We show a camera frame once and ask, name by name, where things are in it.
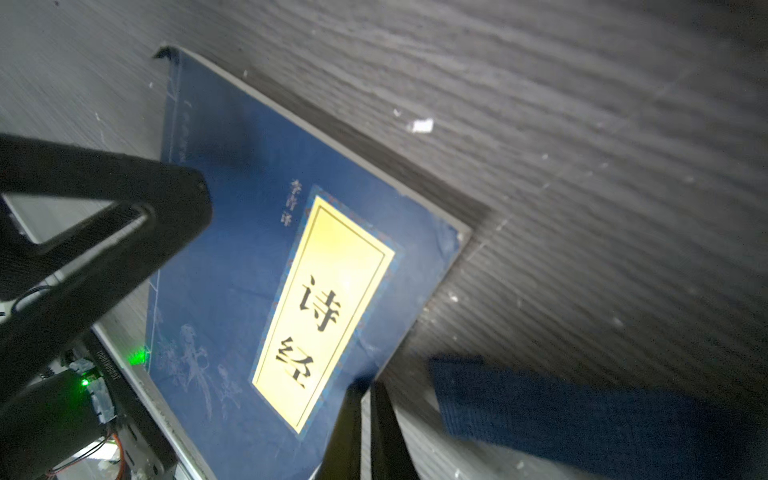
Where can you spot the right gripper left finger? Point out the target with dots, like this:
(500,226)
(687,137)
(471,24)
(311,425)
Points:
(342,458)

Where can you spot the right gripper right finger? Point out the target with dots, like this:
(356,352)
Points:
(390,458)

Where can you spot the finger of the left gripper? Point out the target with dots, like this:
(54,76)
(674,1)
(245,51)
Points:
(155,211)

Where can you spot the dark blue book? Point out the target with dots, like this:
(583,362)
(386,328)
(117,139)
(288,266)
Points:
(314,268)

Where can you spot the navy blue student backpack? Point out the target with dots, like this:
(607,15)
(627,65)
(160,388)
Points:
(616,433)

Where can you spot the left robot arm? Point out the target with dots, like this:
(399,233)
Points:
(49,419)

